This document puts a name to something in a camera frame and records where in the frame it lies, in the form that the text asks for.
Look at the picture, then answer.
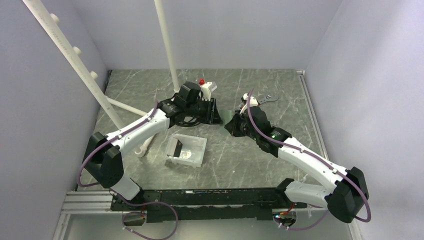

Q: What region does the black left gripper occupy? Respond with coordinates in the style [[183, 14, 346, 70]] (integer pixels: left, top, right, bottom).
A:
[[186, 97, 223, 125]]

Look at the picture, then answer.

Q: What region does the dark card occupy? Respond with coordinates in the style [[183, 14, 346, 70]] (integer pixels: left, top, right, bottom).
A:
[[172, 139, 183, 158]]

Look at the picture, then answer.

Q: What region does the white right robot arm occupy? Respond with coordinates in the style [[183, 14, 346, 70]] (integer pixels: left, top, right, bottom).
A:
[[224, 106, 371, 223]]

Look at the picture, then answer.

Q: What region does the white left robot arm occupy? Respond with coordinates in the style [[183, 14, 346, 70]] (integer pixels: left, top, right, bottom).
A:
[[81, 81, 223, 210]]

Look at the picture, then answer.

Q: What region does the clear plastic tray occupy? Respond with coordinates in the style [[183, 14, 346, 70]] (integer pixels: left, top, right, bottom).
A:
[[165, 133, 207, 168]]

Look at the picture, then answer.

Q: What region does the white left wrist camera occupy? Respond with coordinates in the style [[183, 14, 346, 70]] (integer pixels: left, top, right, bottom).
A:
[[198, 78, 218, 101]]

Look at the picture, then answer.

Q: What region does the red handled adjustable wrench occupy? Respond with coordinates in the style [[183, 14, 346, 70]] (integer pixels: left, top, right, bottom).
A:
[[236, 94, 279, 109]]

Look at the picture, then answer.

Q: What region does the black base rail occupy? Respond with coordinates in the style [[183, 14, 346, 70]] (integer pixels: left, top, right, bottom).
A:
[[110, 187, 307, 223]]

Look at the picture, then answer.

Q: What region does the aluminium extrusion frame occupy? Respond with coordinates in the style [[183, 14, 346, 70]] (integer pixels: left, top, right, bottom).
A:
[[52, 191, 113, 240]]

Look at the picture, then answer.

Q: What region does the white pvc pipe frame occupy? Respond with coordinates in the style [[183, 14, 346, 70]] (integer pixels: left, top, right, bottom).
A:
[[22, 0, 181, 158]]

